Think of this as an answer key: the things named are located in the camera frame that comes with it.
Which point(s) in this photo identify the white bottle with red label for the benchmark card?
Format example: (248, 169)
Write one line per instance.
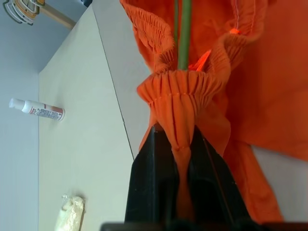
(43, 111)

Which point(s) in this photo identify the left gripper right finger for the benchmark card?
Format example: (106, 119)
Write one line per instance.
(211, 187)

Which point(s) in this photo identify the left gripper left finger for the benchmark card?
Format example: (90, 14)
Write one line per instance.
(151, 183)

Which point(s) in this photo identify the orange shorts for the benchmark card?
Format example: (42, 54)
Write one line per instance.
(264, 96)

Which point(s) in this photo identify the cream filled plastic bag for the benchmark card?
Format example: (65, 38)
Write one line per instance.
(71, 211)

